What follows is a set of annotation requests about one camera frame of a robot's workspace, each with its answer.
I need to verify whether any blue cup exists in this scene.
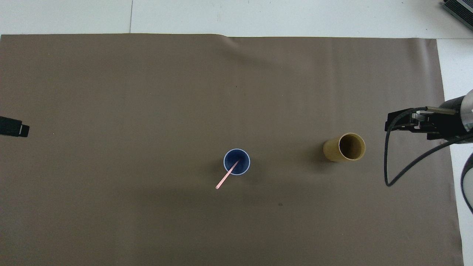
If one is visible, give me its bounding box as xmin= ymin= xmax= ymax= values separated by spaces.
xmin=223 ymin=149 xmax=251 ymax=176

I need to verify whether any black cable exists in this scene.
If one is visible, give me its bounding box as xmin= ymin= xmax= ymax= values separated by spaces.
xmin=460 ymin=151 xmax=473 ymax=215
xmin=384 ymin=106 xmax=473 ymax=187

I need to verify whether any pink straw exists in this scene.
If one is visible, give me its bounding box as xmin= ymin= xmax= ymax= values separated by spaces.
xmin=215 ymin=160 xmax=240 ymax=190

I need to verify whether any black stand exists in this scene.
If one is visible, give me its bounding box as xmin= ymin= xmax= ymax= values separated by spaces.
xmin=443 ymin=0 xmax=473 ymax=21

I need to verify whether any yellow paper cup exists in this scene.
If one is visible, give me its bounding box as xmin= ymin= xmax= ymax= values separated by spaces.
xmin=323 ymin=133 xmax=366 ymax=162

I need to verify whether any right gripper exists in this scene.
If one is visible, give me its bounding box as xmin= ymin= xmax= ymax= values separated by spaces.
xmin=426 ymin=95 xmax=467 ymax=140

